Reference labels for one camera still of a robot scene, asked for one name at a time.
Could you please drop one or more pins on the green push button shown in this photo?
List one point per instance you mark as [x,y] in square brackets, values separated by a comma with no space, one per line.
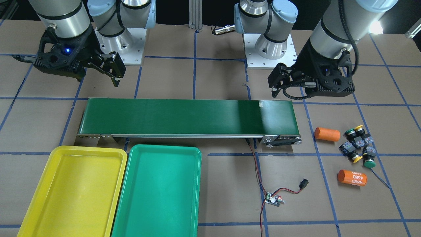
[350,135]
[368,154]

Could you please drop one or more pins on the green plastic tray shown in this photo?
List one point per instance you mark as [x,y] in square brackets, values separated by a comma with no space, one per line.
[160,192]

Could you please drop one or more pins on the orange cylinder with text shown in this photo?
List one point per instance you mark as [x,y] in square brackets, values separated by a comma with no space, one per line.
[352,178]

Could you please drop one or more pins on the yellow plastic tray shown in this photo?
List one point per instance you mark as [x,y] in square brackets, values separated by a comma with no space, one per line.
[77,193]

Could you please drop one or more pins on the green conveyor belt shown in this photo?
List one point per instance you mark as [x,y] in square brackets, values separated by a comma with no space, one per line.
[272,122]

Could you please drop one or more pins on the plain orange cylinder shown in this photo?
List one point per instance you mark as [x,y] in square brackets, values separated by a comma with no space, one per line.
[327,134]

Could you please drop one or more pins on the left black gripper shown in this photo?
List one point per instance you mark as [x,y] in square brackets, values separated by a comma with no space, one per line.
[305,63]

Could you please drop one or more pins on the motor speed controller board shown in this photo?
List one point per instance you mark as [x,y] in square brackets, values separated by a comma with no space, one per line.
[272,199]

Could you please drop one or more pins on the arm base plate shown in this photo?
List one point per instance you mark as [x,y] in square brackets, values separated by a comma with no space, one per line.
[130,45]
[263,54]

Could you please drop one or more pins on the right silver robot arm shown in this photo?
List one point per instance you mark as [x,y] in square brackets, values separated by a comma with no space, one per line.
[110,18]

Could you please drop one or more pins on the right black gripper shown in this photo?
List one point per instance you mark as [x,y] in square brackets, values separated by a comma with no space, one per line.
[88,46]

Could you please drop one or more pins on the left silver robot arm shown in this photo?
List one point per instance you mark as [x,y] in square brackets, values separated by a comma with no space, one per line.
[341,27]

